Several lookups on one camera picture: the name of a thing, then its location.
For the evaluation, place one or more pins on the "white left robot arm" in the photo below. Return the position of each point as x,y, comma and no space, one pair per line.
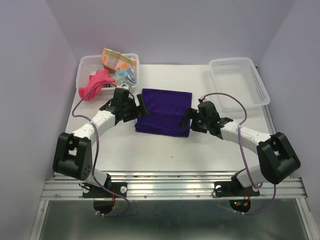
76,153

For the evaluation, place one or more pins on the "white left plastic basket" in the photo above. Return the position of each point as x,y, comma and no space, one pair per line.
88,65

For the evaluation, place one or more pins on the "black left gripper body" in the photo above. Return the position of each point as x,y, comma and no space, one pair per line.
131,110

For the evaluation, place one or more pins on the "white right plastic basket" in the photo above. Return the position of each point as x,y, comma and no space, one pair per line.
238,77

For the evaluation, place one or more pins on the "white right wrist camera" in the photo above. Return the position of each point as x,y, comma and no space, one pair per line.
202,99

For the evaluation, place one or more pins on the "pink towel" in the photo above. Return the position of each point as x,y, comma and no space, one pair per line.
96,82

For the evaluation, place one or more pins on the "purple towel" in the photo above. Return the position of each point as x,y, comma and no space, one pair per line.
166,111

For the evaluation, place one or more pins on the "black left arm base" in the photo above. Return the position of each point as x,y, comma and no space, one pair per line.
110,192

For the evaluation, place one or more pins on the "aluminium mounting rail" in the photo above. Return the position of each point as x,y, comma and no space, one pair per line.
161,185

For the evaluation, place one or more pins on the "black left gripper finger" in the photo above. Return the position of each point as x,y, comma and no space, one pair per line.
130,111
141,108

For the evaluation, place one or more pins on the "white plastic basket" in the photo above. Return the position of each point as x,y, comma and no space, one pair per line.
238,77
88,65

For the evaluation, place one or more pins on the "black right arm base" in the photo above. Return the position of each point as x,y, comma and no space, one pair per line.
233,188

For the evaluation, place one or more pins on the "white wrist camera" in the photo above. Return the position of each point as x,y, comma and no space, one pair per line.
123,86
202,99

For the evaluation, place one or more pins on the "orange dotted patterned towel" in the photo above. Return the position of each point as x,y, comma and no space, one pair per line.
115,61

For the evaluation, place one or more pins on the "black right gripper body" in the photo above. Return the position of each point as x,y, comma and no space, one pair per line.
199,124

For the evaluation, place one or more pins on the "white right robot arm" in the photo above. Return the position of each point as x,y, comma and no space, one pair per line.
276,157

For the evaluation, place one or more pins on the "light blue patterned towel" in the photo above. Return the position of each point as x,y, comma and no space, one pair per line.
125,76

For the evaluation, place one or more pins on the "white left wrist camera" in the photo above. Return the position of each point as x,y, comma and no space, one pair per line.
123,86

